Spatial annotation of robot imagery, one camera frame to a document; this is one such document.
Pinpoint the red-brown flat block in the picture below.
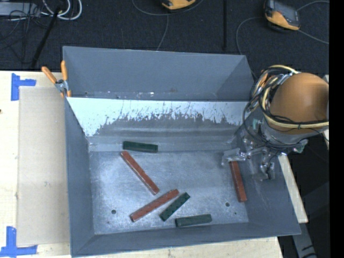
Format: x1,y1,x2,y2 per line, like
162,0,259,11
130,189,180,223
229,160,248,203
120,150,160,196

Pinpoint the grey metal bin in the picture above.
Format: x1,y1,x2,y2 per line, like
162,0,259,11
62,46,302,256

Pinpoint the dark green flat block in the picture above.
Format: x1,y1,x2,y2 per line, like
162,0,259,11
175,213,213,228
123,140,159,154
159,192,191,222

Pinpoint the pale wood flat board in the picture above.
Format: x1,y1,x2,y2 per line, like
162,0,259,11
16,86,71,248

